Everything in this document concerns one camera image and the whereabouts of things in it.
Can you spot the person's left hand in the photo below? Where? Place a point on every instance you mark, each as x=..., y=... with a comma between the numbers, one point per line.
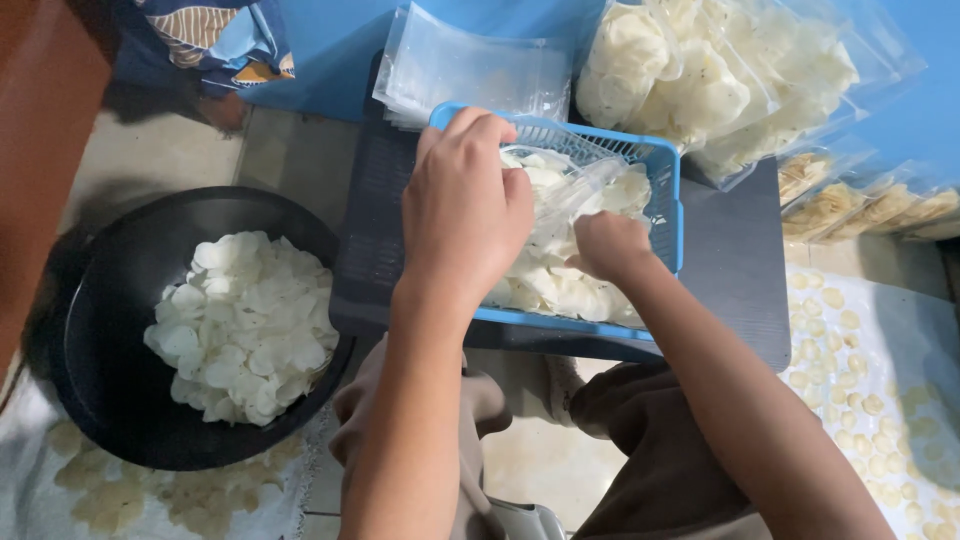
x=457, y=217

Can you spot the grey plastic device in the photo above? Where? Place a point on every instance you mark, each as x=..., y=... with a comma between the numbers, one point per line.
x=525, y=521

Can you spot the spread of small raw crackers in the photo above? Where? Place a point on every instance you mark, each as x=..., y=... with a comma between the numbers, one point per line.
x=862, y=420
x=112, y=495

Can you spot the heap of white chips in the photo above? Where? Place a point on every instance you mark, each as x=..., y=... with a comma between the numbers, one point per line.
x=570, y=294
x=244, y=322

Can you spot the person's right fingers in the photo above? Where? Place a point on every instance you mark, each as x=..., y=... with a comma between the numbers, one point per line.
x=596, y=238

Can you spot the white lace-edged cloth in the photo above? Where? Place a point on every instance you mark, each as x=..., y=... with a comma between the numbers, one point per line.
x=30, y=480

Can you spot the person's brown trousers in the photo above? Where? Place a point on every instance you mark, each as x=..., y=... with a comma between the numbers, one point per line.
x=660, y=457

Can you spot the pile of filled white chip bags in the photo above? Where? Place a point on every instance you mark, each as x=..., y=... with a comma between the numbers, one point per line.
x=705, y=82

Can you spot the row of filled yellow chip bags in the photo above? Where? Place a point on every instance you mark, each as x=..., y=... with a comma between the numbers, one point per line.
x=870, y=206

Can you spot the dark grey plastic stool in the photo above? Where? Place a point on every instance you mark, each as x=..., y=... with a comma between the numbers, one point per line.
x=735, y=262

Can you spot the stack of empty clear bags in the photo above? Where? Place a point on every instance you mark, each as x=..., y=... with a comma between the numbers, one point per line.
x=480, y=67

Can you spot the person's right hand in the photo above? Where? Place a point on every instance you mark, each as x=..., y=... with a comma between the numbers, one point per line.
x=611, y=247

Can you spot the blue plastic basket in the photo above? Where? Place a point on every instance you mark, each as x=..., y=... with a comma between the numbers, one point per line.
x=667, y=206

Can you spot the clear plastic bag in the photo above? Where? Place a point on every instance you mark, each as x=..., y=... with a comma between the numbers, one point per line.
x=576, y=193

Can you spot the black round basin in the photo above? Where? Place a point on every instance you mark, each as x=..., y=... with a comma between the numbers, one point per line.
x=112, y=337

